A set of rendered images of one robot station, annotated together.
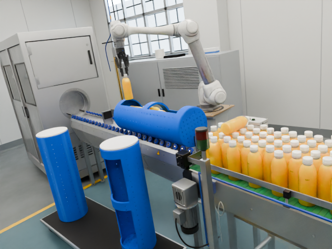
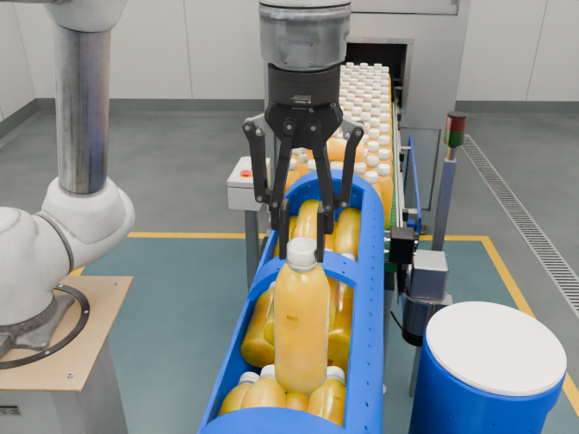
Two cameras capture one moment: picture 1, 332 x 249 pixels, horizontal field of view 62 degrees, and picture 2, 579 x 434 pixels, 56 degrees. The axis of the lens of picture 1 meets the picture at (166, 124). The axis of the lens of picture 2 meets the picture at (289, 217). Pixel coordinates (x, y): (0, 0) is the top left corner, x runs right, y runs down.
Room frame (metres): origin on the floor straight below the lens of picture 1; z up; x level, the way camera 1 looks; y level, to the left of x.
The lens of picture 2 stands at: (2.79, 0.68, 1.81)
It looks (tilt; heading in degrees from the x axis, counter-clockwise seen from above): 29 degrees down; 226
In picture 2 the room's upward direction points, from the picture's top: straight up
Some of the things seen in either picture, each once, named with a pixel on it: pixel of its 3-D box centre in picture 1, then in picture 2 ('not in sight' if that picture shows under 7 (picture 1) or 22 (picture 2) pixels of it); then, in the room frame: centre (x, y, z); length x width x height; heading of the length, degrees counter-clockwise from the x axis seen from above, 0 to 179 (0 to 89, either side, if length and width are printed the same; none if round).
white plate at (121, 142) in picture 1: (119, 142); (494, 344); (1.88, 0.35, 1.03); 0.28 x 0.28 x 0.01
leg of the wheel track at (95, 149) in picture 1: (98, 160); not in sight; (3.41, 0.96, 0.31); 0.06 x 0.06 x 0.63; 37
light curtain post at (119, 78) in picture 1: (128, 121); not in sight; (3.14, 0.43, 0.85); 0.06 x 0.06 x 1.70; 37
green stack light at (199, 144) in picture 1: (202, 143); (454, 135); (1.23, -0.16, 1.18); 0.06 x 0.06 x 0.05
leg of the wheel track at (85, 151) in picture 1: (88, 164); not in sight; (3.33, 1.08, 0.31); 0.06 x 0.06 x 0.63; 37
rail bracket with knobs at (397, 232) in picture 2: (184, 159); (399, 246); (1.60, -0.08, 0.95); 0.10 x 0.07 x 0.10; 127
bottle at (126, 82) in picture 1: (127, 87); (301, 319); (2.39, 0.29, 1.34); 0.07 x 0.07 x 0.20
